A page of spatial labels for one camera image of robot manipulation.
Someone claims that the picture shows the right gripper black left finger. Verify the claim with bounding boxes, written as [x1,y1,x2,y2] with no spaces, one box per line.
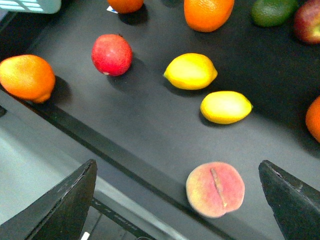
[0,159,97,240]

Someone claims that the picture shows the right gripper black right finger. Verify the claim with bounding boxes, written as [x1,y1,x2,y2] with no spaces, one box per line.
[258,160,320,240]

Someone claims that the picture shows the yellow lemon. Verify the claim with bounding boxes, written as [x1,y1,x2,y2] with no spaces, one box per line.
[200,90,253,125]
[163,53,218,90]

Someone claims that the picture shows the light blue plastic basket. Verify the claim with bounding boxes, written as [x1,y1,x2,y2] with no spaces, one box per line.
[0,0,62,14]

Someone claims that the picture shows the pink peach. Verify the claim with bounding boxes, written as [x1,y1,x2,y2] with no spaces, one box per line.
[185,162,245,218]

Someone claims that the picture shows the orange at right edge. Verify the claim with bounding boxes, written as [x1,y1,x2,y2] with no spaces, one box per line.
[305,96,320,143]

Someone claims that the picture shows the orange mango at front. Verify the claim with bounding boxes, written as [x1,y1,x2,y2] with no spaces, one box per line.
[0,54,56,103]

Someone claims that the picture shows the red pomegranate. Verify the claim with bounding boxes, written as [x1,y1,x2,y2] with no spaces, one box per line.
[91,34,133,77]

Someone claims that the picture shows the red green apple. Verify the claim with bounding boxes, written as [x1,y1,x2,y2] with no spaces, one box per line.
[293,0,320,45]

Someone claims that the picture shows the green lime lower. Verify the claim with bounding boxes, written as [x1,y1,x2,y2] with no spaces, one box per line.
[250,0,299,28]

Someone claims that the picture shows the large orange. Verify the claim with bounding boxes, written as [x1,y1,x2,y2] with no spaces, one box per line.
[183,0,235,33]

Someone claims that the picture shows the white price label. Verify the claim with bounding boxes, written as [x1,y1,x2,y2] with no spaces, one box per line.
[106,6,118,14]

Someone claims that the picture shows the orange persimmon with green top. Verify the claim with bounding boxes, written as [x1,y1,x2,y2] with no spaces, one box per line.
[107,0,144,14]

